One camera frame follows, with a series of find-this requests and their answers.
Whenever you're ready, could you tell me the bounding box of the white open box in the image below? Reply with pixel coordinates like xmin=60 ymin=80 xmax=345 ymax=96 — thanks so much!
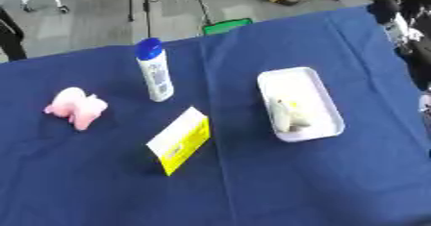
xmin=256 ymin=66 xmax=347 ymax=143

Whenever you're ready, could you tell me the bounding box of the white and yellow carton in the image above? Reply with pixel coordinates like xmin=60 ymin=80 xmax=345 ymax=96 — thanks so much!
xmin=144 ymin=106 xmax=213 ymax=177

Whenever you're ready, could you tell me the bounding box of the white bottle with blue cap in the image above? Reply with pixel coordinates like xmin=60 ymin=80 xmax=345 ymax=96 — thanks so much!
xmin=135 ymin=38 xmax=175 ymax=103

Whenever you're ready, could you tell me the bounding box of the white soft toy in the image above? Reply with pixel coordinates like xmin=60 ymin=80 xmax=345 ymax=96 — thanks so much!
xmin=267 ymin=98 xmax=312 ymax=134

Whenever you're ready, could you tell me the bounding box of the green crate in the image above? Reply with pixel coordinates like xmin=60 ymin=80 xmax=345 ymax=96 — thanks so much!
xmin=200 ymin=17 xmax=255 ymax=36

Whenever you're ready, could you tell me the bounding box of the black tripod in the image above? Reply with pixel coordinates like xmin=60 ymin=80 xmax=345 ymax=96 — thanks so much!
xmin=126 ymin=0 xmax=213 ymax=38

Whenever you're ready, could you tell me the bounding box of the pink soft toy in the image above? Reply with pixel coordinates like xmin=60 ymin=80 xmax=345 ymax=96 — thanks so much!
xmin=41 ymin=87 xmax=110 ymax=132

